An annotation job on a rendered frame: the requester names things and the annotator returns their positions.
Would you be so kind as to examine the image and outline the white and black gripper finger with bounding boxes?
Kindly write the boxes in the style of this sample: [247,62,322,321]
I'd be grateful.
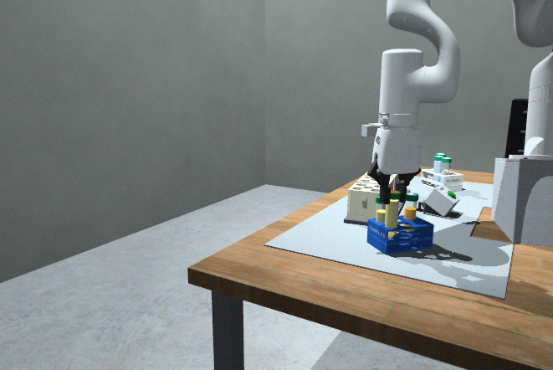
[367,154,391,204]
[396,168,421,203]

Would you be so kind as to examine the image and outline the grey table surface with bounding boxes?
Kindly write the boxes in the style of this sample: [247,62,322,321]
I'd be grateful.
[264,182,514,300]

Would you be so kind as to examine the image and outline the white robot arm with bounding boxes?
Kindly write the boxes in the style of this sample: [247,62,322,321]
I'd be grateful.
[361,0,553,160]

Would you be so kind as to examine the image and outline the blue tube rack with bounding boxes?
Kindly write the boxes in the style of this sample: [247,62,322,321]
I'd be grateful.
[367,215,433,254]

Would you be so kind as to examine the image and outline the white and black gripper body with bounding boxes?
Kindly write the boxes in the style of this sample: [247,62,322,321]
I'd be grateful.
[372,126,421,175]

